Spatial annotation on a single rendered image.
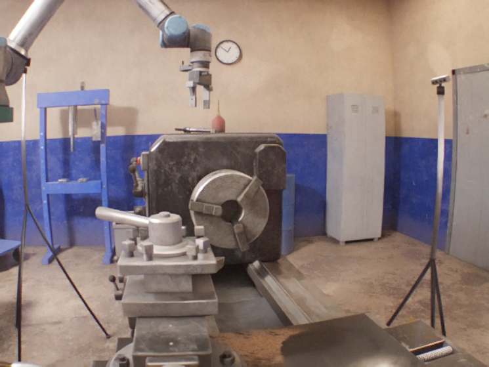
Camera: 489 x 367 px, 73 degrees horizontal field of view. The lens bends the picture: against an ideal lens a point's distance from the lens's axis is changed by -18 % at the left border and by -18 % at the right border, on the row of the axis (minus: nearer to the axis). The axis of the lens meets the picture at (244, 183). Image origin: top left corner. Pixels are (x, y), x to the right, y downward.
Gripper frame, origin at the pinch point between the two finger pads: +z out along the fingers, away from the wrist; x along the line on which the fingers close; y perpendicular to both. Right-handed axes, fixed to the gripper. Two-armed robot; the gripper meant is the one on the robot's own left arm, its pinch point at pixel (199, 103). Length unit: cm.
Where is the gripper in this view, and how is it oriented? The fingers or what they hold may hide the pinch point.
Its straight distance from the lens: 164.0
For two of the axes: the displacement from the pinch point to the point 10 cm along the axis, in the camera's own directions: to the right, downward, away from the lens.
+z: 0.0, 9.9, 1.2
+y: 9.5, 0.4, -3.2
